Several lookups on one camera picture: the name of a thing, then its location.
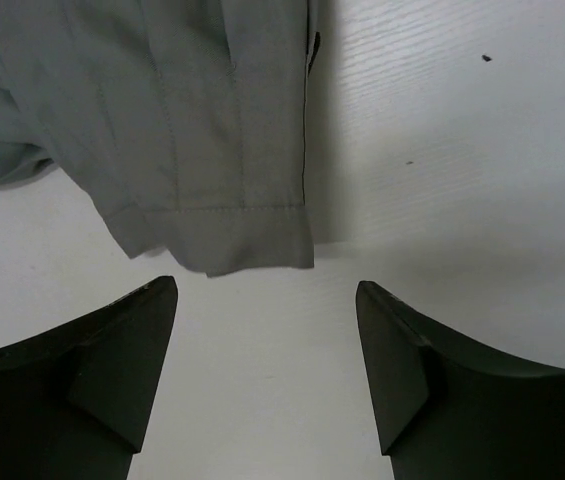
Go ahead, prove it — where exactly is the grey pleated skirt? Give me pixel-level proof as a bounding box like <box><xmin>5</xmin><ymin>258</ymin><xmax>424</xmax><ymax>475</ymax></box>
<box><xmin>0</xmin><ymin>0</ymin><xmax>319</xmax><ymax>277</ymax></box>

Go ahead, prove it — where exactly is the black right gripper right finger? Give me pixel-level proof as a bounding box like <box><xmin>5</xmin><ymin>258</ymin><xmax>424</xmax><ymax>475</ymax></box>
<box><xmin>355</xmin><ymin>281</ymin><xmax>565</xmax><ymax>479</ymax></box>

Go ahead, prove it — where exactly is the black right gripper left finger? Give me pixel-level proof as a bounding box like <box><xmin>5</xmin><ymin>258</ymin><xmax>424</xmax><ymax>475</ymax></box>
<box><xmin>0</xmin><ymin>276</ymin><xmax>178</xmax><ymax>480</ymax></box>

